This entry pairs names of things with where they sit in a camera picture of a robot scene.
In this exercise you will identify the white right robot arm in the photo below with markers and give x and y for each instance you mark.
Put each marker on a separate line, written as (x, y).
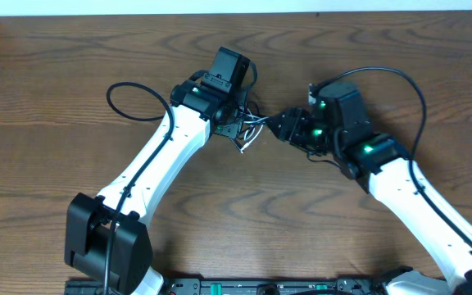
(336, 123)

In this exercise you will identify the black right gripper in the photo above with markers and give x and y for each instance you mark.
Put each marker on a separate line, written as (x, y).
(292, 128)

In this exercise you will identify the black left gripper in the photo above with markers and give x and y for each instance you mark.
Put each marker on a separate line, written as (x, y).
(228, 129)

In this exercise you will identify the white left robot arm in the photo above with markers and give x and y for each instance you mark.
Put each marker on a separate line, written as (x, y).
(107, 235)

